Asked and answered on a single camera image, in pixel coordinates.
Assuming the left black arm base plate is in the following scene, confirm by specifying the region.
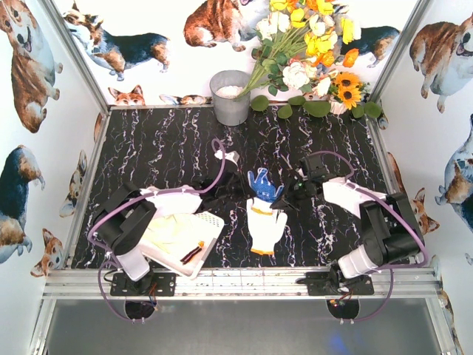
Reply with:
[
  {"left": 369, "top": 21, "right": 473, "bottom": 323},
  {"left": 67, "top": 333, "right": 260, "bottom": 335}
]
[{"left": 110, "top": 271, "right": 176, "bottom": 297}]

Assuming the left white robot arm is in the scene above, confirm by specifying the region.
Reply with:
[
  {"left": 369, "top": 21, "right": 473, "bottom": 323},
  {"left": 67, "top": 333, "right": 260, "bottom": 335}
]
[{"left": 92, "top": 172, "right": 251, "bottom": 282}]

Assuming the artificial flower bouquet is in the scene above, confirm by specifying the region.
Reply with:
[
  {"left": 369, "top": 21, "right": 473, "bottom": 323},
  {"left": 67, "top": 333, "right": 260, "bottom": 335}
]
[{"left": 238, "top": 1, "right": 395, "bottom": 118}]

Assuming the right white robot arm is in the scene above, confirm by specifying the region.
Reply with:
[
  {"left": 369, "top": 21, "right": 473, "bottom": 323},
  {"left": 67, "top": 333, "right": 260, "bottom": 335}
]
[{"left": 270, "top": 150, "right": 429, "bottom": 279}]

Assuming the cream glove red cuff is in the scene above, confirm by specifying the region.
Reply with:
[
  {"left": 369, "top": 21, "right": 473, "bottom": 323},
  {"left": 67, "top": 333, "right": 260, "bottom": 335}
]
[{"left": 140, "top": 214, "right": 205, "bottom": 265}]

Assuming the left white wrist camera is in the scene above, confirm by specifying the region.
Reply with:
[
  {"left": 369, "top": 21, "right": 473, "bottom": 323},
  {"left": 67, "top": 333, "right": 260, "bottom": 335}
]
[{"left": 214, "top": 150, "right": 239, "bottom": 165}]

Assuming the aluminium front frame rail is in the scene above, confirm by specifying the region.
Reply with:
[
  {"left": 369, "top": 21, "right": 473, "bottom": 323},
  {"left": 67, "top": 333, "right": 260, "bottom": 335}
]
[{"left": 42, "top": 267, "right": 442, "bottom": 300}]

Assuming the white perforated storage basket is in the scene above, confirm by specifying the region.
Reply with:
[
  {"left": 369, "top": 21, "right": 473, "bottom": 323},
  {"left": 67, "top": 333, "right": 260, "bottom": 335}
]
[{"left": 138, "top": 212, "right": 225, "bottom": 280}]

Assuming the blue dotted glove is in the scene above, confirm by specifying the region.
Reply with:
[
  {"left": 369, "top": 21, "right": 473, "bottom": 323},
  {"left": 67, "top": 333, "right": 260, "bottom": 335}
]
[
  {"left": 247, "top": 167, "right": 284, "bottom": 215},
  {"left": 246, "top": 197, "right": 287, "bottom": 255}
]

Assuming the grey metal bucket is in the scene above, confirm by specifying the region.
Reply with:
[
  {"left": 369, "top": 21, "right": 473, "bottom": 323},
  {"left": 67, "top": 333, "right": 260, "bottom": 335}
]
[{"left": 209, "top": 70, "right": 251, "bottom": 126}]

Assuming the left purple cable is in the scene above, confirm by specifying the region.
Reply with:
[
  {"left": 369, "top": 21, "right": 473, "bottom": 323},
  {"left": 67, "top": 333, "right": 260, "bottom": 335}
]
[{"left": 88, "top": 138, "right": 227, "bottom": 323}]

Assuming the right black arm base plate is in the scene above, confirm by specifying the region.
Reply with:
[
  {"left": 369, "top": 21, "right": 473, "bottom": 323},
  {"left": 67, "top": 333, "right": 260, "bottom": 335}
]
[{"left": 296, "top": 269, "right": 374, "bottom": 296}]

